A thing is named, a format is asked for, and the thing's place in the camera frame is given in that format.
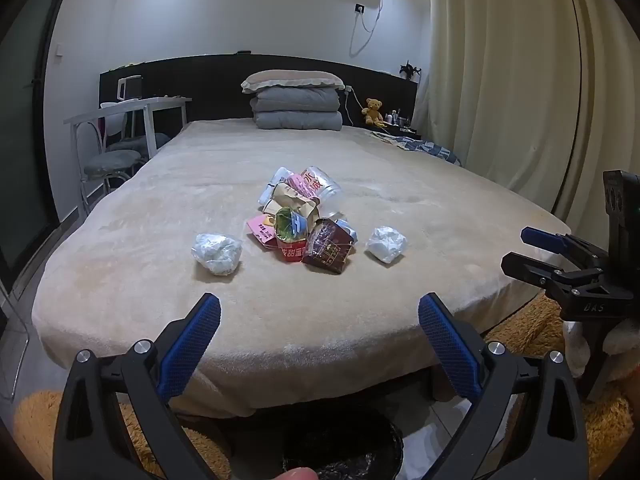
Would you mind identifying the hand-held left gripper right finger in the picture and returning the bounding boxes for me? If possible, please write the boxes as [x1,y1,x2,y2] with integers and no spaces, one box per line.
[417,292,591,480]

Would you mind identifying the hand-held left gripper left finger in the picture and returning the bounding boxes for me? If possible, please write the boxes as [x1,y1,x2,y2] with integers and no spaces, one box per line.
[52,292,223,480]

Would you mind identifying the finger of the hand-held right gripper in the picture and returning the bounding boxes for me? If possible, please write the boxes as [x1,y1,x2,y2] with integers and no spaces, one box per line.
[520,226,608,267]
[501,251,618,302]

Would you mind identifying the white bag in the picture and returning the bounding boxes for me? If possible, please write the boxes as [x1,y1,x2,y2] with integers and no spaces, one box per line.
[365,226,408,264]
[192,232,244,276]

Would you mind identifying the black trash bin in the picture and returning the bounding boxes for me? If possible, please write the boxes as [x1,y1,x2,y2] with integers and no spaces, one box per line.
[280,407,403,480]

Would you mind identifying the green lid cup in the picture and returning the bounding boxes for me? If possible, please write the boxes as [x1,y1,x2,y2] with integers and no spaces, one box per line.
[274,206,308,241]

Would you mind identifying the beige paper bag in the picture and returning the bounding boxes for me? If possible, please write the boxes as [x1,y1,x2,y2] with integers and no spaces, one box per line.
[262,182,323,221]

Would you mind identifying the white blue packet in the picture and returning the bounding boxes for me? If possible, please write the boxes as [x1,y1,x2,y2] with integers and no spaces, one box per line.
[257,166,296,206]

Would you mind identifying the clear bottle pink label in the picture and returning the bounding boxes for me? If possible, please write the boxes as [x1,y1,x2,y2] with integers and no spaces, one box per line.
[295,166,346,211]

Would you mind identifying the person's right hand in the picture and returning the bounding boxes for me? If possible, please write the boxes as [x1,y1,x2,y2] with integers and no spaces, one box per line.
[562,317,640,378]

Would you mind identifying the brown fluffy cloth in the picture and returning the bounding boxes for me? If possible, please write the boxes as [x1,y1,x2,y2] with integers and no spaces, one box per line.
[482,292,636,480]
[12,390,231,480]

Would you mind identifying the beige plush bed blanket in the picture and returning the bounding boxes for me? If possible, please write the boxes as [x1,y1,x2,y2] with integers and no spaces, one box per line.
[32,119,573,418]

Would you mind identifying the blue patterned blanket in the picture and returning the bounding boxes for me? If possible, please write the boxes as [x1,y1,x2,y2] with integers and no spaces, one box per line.
[370,130,461,166]

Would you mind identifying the cream curtain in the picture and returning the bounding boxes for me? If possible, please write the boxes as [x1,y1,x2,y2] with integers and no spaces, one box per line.
[412,0,640,241]

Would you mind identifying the bottles on nightstand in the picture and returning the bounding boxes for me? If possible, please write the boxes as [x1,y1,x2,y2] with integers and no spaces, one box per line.
[385,110,416,136]

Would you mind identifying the grey cushioned chair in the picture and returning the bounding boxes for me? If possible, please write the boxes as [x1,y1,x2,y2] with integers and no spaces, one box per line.
[100,102,172,156]
[80,149,147,193]

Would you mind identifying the brown teddy bear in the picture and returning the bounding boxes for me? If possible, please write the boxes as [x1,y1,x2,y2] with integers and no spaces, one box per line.
[361,98,385,126]

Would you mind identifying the white desk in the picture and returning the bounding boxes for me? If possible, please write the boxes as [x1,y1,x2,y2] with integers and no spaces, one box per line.
[63,96,193,216]

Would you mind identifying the folded grey quilt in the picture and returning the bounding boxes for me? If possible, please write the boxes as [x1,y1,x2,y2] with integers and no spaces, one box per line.
[250,86,344,130]

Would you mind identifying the black headboard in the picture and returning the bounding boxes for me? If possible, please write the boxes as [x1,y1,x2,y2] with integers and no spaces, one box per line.
[99,54,418,128]

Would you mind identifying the white desktop appliance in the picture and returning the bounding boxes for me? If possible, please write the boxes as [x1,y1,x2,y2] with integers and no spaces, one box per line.
[116,75,143,101]

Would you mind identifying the beige pillow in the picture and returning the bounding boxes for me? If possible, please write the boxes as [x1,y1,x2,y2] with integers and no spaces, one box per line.
[241,70,346,95]

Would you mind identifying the white power cable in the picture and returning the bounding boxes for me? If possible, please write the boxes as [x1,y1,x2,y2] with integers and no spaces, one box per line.
[348,0,386,58]

